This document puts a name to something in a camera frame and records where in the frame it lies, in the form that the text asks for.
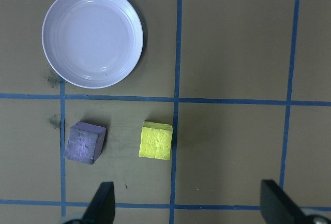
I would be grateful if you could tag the purple foam block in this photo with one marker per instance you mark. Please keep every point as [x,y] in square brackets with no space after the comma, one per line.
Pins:
[82,143]

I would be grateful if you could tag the yellow foam block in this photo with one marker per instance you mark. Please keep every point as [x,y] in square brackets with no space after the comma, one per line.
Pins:
[155,141]

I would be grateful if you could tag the purple round plate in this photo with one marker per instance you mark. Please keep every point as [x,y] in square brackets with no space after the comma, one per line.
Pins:
[90,37]

